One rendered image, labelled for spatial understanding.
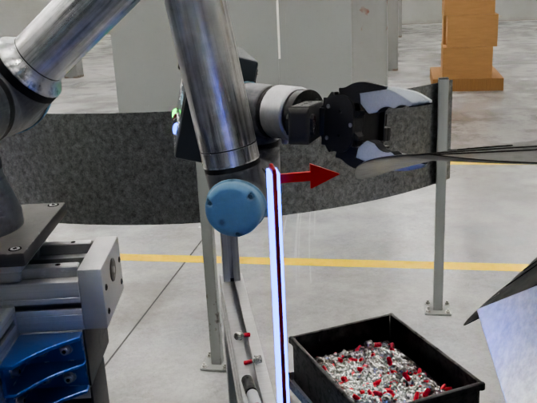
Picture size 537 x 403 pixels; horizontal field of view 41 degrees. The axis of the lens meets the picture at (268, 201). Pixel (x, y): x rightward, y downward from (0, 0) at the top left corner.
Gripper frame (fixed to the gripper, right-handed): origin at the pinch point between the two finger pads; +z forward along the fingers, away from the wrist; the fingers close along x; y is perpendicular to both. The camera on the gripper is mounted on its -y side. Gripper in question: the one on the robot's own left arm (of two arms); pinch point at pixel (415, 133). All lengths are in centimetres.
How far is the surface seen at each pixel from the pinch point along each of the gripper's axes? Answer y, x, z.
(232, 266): 10, 29, -42
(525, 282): 10.9, 17.9, 10.0
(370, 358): 5.0, 32.4, -7.9
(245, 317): 1.6, 32.1, -29.4
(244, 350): -5.8, 32.8, -21.9
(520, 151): -6.3, -0.5, 15.8
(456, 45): 683, -6, -405
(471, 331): 175, 100, -83
